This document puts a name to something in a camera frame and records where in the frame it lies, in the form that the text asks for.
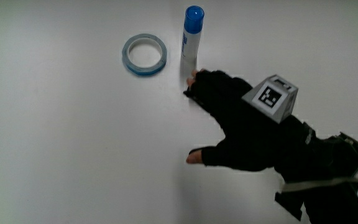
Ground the blue capped white glue stick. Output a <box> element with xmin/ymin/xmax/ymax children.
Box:
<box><xmin>180</xmin><ymin>5</ymin><xmax>205</xmax><ymax>63</ymax></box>

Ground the person's right hand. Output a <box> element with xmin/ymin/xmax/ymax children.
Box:
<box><xmin>183</xmin><ymin>68</ymin><xmax>316</xmax><ymax>182</ymax></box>

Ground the blue tape roll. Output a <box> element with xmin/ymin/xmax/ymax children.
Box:
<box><xmin>121</xmin><ymin>33</ymin><xmax>168</xmax><ymax>77</ymax></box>

